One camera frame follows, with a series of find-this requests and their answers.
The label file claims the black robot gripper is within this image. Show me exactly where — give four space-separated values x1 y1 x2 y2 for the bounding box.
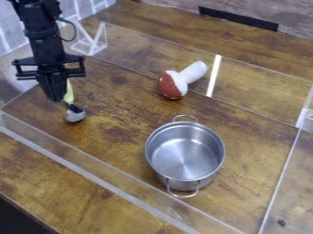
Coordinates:
12 37 87 101

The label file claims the green handled metal spoon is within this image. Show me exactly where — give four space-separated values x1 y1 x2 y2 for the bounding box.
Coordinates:
64 82 86 122

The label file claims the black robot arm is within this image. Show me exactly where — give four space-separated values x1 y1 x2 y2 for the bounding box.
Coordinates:
8 0 86 101

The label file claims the red white toy mushroom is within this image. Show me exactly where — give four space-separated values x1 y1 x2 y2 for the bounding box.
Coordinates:
158 61 207 99

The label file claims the stainless steel pot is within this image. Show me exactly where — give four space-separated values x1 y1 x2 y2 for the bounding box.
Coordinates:
146 114 225 198

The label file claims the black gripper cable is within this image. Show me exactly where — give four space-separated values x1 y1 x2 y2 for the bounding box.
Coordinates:
53 16 79 43

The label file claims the clear acrylic barrier wall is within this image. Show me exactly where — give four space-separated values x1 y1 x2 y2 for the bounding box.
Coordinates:
0 19 313 234

